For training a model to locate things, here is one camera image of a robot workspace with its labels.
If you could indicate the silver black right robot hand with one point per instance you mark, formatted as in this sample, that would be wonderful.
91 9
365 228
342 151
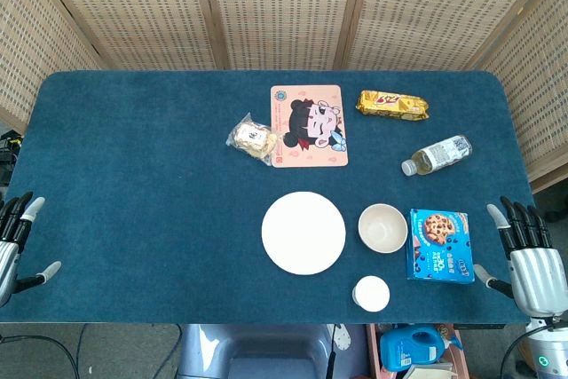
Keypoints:
534 277

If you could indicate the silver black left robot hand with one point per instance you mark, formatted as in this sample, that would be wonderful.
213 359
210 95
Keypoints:
10 259

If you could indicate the off-white bowl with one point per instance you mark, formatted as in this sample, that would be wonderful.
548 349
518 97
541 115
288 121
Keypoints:
382 229

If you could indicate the white leaf-print paper cup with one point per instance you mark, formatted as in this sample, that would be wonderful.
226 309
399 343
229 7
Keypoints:
372 293

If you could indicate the white perforated plate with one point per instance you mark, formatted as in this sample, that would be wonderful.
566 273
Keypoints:
341 339

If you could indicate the white round plate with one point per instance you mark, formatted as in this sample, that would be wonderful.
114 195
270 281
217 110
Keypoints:
303 232

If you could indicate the blue cookie box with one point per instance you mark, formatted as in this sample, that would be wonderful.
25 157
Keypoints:
439 246

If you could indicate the black equipment box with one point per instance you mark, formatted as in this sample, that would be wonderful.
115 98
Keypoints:
8 152

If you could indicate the beige book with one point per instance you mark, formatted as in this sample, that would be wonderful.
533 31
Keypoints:
428 371

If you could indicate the dark blue table cloth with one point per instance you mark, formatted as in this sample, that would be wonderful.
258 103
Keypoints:
133 183

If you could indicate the blue detergent bottle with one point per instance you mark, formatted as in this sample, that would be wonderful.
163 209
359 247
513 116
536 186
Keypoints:
408 348

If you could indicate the clear plastic drink bottle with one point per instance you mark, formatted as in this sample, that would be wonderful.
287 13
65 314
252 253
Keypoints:
439 153

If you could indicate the pink storage crate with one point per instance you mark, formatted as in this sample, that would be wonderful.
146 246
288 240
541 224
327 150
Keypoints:
373 352

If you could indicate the woven wooden screen panel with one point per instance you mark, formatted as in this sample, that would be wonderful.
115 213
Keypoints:
444 10
133 10
26 64
541 86
284 10

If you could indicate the yellow snack packet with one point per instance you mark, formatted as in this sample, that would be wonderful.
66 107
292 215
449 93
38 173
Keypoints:
392 105

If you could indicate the pink cartoon mouse pad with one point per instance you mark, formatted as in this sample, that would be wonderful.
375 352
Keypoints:
310 152

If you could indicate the clear bag of pastries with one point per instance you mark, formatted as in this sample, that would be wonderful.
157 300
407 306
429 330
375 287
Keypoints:
252 137

